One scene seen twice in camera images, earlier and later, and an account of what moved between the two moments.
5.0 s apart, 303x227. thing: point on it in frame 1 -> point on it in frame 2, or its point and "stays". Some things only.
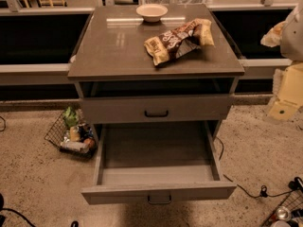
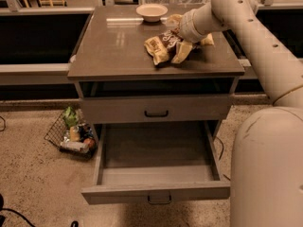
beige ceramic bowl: (151, 12) stays
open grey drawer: (157, 162) stays
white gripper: (294, 38) -> (187, 28)
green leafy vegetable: (70, 117) stays
